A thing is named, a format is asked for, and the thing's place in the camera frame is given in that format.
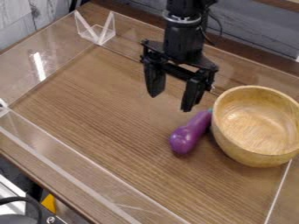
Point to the purple toy eggplant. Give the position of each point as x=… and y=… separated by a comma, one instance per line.
x=185, y=136

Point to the yellow black device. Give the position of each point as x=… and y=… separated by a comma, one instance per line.
x=48, y=211

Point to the clear acrylic corner bracket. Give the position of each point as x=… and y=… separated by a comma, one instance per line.
x=99, y=34

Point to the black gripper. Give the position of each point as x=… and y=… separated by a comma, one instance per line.
x=177, y=56

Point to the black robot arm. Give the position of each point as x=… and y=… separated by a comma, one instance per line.
x=188, y=7

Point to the clear acrylic barrier wall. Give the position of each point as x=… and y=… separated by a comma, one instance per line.
x=87, y=134

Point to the light wooden bowl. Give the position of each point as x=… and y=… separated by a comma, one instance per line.
x=255, y=125

